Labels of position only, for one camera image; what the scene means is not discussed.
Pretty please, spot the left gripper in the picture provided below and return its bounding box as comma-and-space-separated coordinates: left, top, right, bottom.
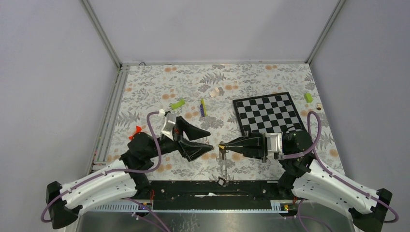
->
147, 117, 214, 160

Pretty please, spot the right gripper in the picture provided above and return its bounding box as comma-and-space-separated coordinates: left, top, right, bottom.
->
220, 130, 277, 161

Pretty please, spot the large silver keyring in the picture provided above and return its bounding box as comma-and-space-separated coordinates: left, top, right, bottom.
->
218, 148, 228, 187

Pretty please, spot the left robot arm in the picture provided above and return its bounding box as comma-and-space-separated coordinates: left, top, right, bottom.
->
41, 112, 213, 230

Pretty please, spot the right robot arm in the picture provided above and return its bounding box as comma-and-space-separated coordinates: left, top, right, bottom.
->
218, 130, 392, 232

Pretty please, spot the black white chessboard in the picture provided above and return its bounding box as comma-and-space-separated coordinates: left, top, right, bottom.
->
233, 92, 306, 135

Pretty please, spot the green curved block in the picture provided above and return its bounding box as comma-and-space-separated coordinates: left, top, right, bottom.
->
170, 99, 185, 110

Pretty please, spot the floral table mat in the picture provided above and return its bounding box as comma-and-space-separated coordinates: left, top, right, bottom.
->
102, 63, 347, 182

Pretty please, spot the cream toy block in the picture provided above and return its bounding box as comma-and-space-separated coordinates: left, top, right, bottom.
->
209, 87, 220, 98

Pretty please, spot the red curved block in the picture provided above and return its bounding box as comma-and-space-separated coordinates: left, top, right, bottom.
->
129, 126, 142, 141

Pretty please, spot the small green block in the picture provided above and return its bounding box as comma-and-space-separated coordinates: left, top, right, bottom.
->
304, 92, 313, 103

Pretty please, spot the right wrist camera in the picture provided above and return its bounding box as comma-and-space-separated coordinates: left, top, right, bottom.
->
266, 133, 283, 160

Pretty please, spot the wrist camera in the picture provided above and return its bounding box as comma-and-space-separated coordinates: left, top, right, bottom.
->
158, 109, 176, 140
266, 133, 283, 160

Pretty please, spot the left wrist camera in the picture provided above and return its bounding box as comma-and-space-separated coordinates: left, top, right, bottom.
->
158, 109, 176, 140

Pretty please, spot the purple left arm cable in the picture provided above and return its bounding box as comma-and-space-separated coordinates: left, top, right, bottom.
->
41, 111, 172, 232

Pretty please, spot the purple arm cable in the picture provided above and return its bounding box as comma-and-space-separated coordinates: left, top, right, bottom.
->
41, 111, 172, 232
281, 111, 400, 232

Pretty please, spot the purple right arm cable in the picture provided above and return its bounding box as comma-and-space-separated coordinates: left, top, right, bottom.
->
281, 111, 400, 232

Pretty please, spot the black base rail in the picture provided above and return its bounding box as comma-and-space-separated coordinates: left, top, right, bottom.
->
132, 180, 295, 212

